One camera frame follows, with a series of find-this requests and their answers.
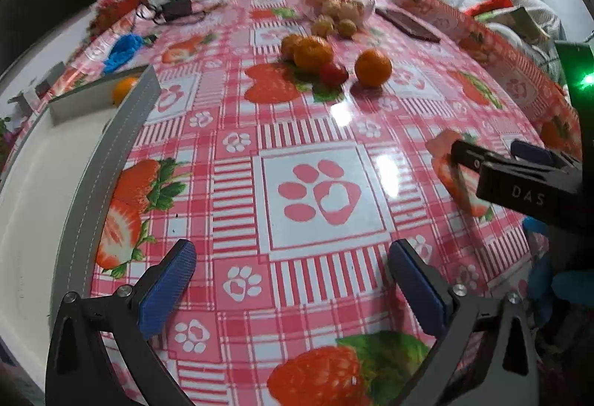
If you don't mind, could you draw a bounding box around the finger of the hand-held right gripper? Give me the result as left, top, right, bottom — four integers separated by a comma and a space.
509, 138, 577, 168
449, 140, 499, 172

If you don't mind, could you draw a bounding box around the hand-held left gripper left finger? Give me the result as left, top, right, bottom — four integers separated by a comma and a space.
45, 239, 198, 406

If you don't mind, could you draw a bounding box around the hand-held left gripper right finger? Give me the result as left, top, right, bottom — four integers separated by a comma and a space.
387, 239, 541, 406

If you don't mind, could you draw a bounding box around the red tomato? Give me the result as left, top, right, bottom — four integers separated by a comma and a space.
319, 63, 350, 86

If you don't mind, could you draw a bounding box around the white tray with grey rim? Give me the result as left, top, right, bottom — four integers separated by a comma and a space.
0, 63, 162, 393

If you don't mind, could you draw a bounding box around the clear glass bowl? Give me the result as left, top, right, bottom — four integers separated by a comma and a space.
299, 0, 376, 24

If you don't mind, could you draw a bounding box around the person's right hand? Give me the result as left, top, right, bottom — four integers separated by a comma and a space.
522, 216, 594, 309

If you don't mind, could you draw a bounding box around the beige and green cushion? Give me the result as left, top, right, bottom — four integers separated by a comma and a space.
476, 6, 553, 42

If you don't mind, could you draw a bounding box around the dark smartphone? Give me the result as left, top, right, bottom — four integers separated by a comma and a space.
375, 7, 441, 44

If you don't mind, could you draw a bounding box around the red fringed cushion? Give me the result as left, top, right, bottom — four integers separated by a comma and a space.
464, 0, 515, 17

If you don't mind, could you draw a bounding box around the blue cloth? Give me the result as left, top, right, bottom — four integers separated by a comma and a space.
103, 34, 146, 73

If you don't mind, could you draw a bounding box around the black power adapter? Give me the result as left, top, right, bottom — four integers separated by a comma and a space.
160, 0, 195, 23

